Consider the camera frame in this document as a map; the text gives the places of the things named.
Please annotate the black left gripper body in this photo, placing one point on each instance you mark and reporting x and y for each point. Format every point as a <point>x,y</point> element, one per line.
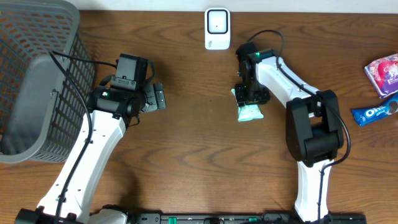
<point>154,97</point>

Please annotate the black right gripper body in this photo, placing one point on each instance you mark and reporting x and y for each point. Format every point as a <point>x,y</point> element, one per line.
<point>252,93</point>

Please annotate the mint green wipes packet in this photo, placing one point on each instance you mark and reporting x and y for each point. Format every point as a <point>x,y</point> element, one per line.
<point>249,113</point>

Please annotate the blue snack wrapper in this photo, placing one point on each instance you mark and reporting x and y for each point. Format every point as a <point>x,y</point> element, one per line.
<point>365,116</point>

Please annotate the purple noodle packet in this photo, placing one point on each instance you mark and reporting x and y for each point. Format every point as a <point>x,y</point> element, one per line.
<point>382,73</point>

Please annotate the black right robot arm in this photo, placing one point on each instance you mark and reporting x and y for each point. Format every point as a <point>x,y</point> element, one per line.
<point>313,131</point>

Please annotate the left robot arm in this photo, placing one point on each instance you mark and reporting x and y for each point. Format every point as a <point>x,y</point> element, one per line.
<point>69,199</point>

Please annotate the white barcode scanner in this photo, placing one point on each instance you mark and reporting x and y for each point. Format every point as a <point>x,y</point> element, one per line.
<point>217,28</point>

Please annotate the grey plastic mesh basket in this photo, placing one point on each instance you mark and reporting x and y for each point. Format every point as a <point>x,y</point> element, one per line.
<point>45,67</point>

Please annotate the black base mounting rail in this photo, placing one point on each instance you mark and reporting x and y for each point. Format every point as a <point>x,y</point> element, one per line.
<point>217,218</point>

